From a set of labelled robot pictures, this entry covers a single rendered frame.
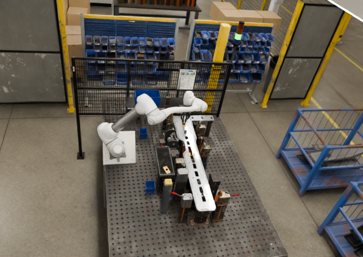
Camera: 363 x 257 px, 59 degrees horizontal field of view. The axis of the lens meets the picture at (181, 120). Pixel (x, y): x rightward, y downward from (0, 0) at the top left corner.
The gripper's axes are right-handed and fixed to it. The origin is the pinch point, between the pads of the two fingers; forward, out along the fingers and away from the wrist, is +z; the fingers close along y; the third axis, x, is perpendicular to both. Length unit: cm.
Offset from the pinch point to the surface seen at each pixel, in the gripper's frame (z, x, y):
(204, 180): 7, -83, 6
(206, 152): 8.4, -42.9, 17.7
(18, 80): 49, 159, -216
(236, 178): 37, -58, 56
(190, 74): -31, 54, 14
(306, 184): 81, -37, 174
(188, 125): 6.5, 0.9, 6.1
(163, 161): -9, -71, -35
